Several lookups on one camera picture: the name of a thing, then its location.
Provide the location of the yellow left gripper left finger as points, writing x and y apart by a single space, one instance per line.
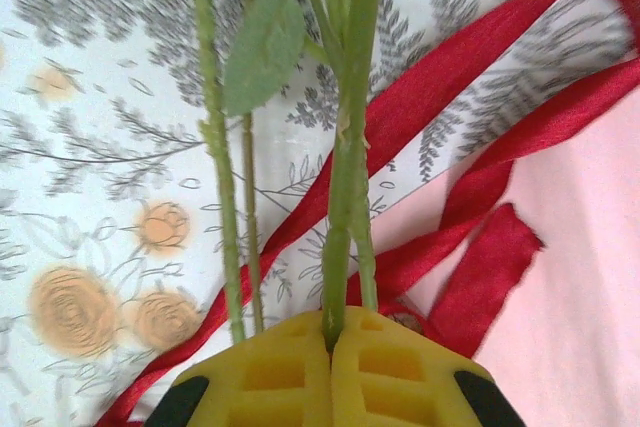
270 382

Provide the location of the light blue artificial flower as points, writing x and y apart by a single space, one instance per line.
216 147

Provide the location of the floral print tablecloth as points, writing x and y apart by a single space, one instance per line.
75 147

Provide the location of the pink and purple wrapping paper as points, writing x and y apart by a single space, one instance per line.
575 272

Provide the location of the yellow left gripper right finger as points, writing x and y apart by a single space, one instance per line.
395 377

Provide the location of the red satin ribbon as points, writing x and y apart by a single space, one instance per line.
450 47

